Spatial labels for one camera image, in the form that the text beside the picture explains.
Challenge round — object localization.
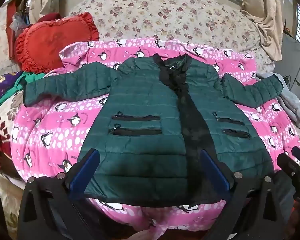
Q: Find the dark green puffer jacket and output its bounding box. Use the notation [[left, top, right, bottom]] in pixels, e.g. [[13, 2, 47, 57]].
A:
[[24, 54, 283, 207]]

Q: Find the grey fleece garment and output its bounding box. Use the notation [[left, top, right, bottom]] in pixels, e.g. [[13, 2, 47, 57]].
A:
[[256, 73, 300, 129]]

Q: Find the grey cabinet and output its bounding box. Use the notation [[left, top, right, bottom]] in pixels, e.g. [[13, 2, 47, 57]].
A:
[[274, 34, 300, 99]]

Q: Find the green garment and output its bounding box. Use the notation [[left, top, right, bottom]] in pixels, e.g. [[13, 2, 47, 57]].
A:
[[0, 71, 45, 106]]

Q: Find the purple cloth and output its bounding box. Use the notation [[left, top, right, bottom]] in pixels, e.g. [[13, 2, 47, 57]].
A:
[[0, 71, 23, 98]]

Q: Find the red ruffled heart pillow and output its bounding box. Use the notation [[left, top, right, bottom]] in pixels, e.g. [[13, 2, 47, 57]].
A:
[[14, 12, 99, 74]]

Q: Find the beige curtain right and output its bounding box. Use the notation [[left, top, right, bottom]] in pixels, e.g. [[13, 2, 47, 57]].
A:
[[242, 0, 283, 61]]

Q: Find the floral bed sheet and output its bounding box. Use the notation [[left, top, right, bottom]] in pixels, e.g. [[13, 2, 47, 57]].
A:
[[0, 0, 276, 73]]

